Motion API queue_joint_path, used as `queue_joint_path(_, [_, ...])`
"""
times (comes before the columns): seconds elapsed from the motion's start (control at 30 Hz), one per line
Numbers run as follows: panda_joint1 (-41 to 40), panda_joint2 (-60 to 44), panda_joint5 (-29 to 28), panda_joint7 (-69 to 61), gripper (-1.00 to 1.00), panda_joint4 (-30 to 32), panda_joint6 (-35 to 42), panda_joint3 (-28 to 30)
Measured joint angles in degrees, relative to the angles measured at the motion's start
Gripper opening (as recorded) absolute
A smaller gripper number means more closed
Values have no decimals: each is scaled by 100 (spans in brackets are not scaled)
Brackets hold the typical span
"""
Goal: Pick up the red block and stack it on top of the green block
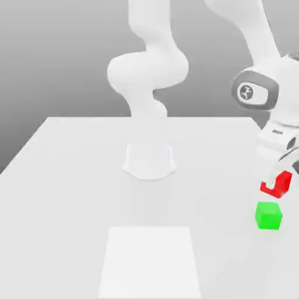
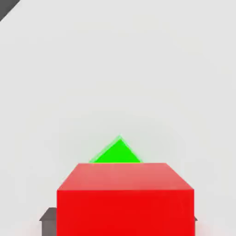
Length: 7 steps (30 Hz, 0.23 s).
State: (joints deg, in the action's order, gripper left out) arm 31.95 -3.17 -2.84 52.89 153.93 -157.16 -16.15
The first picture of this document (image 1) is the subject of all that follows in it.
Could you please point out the small green cube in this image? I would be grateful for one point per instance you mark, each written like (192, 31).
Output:
(268, 216)

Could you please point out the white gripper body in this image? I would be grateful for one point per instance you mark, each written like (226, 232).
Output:
(274, 158)

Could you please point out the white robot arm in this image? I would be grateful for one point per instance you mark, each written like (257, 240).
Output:
(149, 67)

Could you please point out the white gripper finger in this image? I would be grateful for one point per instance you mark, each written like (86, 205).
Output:
(272, 181)

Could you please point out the small red cube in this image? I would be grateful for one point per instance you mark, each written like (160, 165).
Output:
(283, 185)

